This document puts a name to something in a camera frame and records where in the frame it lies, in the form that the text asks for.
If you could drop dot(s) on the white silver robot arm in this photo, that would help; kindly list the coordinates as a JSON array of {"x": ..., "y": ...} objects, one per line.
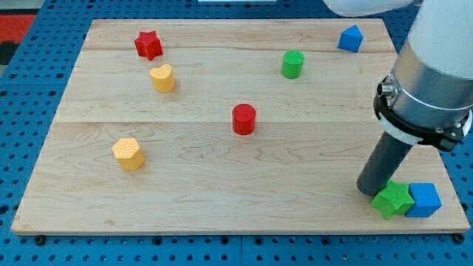
[{"x": 427, "y": 96}]

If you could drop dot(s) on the red cylinder block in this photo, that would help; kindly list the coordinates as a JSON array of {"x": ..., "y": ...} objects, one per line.
[{"x": 243, "y": 119}]

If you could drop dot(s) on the light wooden board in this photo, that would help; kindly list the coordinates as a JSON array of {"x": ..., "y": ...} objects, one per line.
[{"x": 294, "y": 175}]

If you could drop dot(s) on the green cylinder block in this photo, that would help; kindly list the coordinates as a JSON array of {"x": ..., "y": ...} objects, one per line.
[{"x": 292, "y": 64}]

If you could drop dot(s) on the yellow heart block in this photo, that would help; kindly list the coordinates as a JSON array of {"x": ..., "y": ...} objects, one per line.
[{"x": 162, "y": 78}]

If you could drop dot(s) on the yellow hexagon block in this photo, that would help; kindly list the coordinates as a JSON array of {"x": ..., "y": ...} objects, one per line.
[{"x": 128, "y": 154}]

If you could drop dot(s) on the red star block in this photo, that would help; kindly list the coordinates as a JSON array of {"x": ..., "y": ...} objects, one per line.
[{"x": 148, "y": 45}]

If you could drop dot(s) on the blue triangular prism block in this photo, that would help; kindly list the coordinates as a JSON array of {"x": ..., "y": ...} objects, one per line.
[{"x": 351, "y": 39}]

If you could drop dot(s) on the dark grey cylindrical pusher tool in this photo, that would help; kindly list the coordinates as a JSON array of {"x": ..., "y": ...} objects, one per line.
[{"x": 384, "y": 160}]

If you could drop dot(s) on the green star block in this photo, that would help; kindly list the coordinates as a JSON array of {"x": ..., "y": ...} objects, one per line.
[{"x": 393, "y": 199}]

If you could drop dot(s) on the blue cube block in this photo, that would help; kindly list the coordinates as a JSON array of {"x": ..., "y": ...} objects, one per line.
[{"x": 426, "y": 198}]

